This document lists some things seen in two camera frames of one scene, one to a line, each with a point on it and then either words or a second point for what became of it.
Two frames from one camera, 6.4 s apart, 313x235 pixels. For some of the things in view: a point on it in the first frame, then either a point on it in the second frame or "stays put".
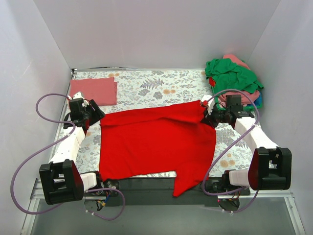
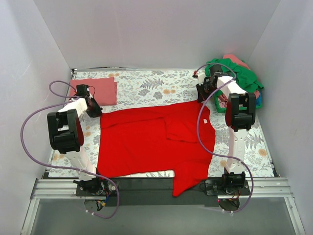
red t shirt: x=156 y=139 stays put
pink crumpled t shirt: x=247 y=98 stays put
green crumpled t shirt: x=228 y=75 stays put
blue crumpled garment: x=259 y=101 stays put
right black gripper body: x=210 y=118 → x=201 y=91
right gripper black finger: x=208 y=120 → x=202 y=96
